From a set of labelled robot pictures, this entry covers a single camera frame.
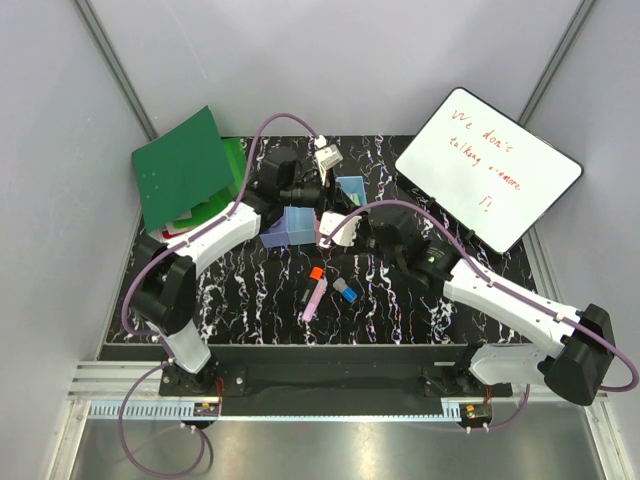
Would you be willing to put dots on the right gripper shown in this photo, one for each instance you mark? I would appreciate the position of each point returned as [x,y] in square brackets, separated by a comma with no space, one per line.
[363,224]

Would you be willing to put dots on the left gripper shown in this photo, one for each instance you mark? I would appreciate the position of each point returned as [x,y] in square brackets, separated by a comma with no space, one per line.
[330,197]

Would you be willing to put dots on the light blue plastic bin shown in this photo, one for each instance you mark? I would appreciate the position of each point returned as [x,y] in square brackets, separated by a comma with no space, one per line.
[300,225]

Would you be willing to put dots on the purple plastic bin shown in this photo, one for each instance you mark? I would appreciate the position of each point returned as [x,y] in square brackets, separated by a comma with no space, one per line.
[276,236]

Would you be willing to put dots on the blue capped small bottle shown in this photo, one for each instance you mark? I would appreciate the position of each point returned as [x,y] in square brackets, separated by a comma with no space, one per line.
[347,293]

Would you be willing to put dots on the orange capped black highlighter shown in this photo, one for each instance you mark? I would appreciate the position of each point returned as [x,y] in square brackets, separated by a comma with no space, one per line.
[315,276]

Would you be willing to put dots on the pink highlighter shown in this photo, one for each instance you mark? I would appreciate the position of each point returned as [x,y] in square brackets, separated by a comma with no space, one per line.
[314,300]

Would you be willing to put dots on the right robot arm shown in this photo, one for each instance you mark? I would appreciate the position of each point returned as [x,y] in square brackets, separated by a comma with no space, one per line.
[568,350]

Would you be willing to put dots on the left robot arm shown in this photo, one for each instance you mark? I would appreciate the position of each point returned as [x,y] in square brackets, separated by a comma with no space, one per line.
[163,294]

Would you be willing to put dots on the blue plastic bin right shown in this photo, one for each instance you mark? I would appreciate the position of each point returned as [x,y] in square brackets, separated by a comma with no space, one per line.
[354,188]

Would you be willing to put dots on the black marble mat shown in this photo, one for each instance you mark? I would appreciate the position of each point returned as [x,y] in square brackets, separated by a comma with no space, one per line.
[252,295]

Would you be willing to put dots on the green folder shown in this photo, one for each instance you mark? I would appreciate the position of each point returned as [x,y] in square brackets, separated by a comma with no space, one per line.
[189,170]

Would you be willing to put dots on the white whiteboard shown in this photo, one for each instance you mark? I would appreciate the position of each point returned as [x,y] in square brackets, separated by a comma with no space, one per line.
[493,176]

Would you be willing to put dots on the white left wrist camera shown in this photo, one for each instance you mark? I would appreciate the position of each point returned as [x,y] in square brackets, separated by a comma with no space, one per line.
[326,155]

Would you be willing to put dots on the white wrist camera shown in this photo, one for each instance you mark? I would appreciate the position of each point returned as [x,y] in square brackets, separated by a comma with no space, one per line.
[337,229]
[326,155]

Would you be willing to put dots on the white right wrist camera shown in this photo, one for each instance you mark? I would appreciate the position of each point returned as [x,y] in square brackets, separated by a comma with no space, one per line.
[337,229]

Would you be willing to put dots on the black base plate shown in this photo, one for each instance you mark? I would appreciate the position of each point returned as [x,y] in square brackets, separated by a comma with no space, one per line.
[332,381]

